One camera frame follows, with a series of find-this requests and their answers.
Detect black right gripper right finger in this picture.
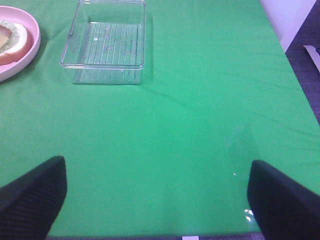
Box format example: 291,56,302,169
247,160,320,240

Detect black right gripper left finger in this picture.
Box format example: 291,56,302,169
0,156,68,240

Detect bread slice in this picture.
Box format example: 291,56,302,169
0,23,33,66

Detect yellow cheese slice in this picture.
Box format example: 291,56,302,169
0,33,10,48

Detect green lettuce leaf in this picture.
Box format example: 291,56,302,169
0,19,19,53

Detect white tape label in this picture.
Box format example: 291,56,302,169
182,235,199,240

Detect pink round plate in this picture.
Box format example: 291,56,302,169
0,5,41,82

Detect white paper sheet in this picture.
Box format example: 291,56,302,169
303,45,320,72

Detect right clear plastic tray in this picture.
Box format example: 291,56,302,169
60,0,147,85

